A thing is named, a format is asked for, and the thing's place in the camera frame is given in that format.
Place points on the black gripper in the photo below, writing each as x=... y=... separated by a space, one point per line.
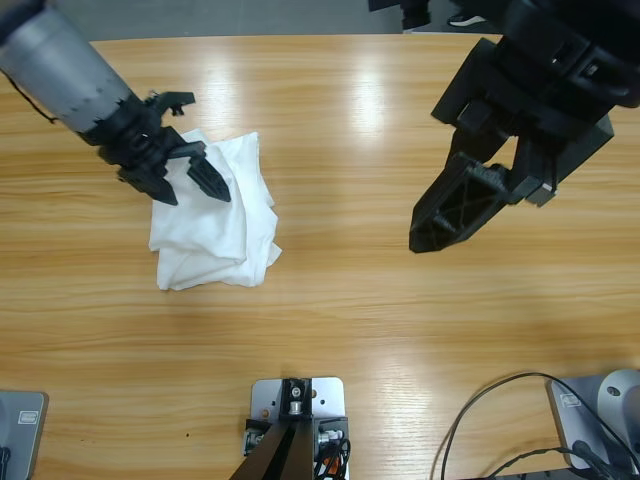
x=545 y=75
x=135 y=135

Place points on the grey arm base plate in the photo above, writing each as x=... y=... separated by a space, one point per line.
x=30 y=440
x=565 y=420

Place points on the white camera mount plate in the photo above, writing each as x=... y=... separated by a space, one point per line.
x=330 y=395

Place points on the white t-shirt with black print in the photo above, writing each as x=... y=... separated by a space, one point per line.
x=220 y=225

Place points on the dark camera post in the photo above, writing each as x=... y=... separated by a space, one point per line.
x=285 y=450

